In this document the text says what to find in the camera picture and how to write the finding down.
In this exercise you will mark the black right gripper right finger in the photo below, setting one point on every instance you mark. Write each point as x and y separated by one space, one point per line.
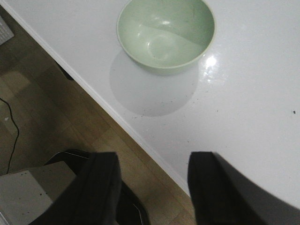
221 195

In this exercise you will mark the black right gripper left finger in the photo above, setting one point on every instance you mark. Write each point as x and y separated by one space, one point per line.
92 197

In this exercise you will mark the green bowl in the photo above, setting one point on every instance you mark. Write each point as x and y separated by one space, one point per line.
165 36

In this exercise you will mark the grey robot base box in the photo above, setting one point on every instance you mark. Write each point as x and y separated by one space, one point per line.
27 194

